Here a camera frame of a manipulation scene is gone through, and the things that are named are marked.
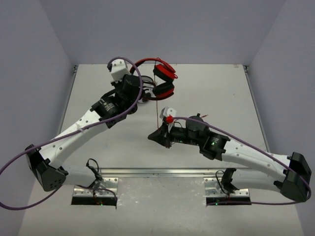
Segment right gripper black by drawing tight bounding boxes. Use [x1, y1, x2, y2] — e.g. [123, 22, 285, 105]
[148, 122, 201, 149]

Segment red black headphones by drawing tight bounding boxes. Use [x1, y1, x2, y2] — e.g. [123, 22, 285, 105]
[129, 57, 178, 101]

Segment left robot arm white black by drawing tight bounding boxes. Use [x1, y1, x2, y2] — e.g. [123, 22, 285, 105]
[26, 75, 142, 192]

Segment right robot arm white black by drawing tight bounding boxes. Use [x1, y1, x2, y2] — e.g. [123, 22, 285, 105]
[148, 115, 312, 204]

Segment white black headphones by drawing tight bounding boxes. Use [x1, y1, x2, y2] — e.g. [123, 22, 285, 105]
[138, 75, 156, 104]

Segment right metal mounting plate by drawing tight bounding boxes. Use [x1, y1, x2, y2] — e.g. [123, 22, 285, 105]
[204, 177, 250, 198]

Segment metal mounting plate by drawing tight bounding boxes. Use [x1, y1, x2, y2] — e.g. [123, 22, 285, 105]
[204, 177, 250, 198]
[72, 177, 119, 198]

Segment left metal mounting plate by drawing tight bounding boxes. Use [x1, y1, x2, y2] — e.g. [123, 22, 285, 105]
[72, 177, 119, 198]

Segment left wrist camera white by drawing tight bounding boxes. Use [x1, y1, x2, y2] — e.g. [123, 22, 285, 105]
[107, 59, 130, 82]

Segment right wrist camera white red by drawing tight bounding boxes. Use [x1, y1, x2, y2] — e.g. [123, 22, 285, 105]
[159, 107, 177, 133]

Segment left black base cable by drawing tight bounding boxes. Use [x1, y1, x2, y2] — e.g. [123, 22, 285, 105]
[85, 158, 103, 182]

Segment black base cable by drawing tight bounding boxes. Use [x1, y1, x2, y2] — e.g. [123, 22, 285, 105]
[85, 158, 103, 182]
[214, 168, 234, 197]

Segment right black base cable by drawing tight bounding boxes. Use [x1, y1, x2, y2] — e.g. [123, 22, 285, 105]
[214, 168, 234, 197]

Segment aluminium rail table edge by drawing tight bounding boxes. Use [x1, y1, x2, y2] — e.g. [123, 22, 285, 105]
[66, 167, 237, 177]

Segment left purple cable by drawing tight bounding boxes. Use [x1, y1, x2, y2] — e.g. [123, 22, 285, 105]
[0, 57, 144, 211]

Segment purple cable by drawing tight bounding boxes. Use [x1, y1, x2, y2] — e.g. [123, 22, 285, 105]
[172, 116, 312, 206]
[0, 57, 144, 211]

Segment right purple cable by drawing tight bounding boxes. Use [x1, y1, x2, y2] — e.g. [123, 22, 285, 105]
[172, 116, 312, 206]

